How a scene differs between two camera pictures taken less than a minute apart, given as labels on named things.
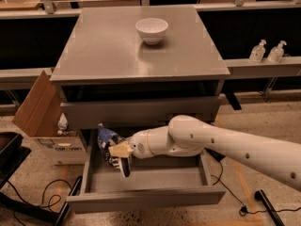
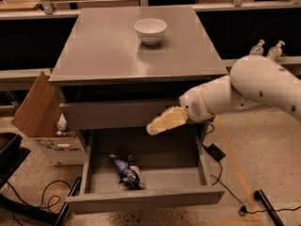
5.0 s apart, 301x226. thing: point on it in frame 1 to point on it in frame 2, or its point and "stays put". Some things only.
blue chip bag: [106, 138] to [128, 172]
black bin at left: [11, 154] stays put
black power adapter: [216, 155] stays put
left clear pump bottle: [258, 52] stays put
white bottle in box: [62, 122] stays put
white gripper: [138, 146] to [192, 103]
